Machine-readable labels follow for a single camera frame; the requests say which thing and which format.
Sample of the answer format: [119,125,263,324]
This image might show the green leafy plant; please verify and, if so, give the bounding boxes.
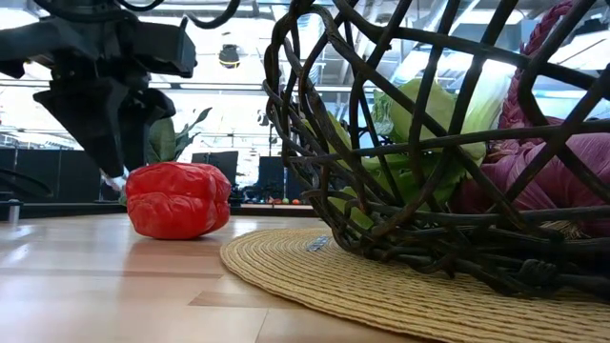
[145,107,214,166]

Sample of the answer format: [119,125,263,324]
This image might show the long ceiling light strip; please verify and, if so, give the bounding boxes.
[147,81,268,93]

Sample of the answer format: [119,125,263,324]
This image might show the white blue label strip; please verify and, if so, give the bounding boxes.
[306,234,333,253]

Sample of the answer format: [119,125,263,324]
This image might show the black ceiling device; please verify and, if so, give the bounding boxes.
[217,43,242,71]

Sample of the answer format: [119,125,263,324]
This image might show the black curved chair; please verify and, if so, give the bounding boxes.
[0,167,54,201]

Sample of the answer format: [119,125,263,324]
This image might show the black partition panel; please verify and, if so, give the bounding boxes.
[258,155,288,201]
[191,151,239,190]
[0,147,104,204]

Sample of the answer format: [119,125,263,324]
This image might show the round woven straw placemat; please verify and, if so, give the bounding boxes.
[219,227,610,343]

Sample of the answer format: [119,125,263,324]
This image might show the dark wicker basket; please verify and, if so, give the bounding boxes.
[262,0,610,302]

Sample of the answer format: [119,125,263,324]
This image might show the black table edge frame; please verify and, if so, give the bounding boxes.
[0,199,315,222]

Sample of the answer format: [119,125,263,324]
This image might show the purple onion braid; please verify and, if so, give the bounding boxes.
[452,0,610,239]

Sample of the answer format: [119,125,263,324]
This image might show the black cable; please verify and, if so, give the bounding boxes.
[183,0,243,30]

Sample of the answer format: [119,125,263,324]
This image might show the white napa cabbage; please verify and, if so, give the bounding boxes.
[371,61,514,164]

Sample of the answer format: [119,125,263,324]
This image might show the red bell pepper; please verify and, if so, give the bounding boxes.
[125,161,233,241]

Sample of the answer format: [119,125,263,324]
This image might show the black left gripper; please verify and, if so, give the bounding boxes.
[0,15,199,179]

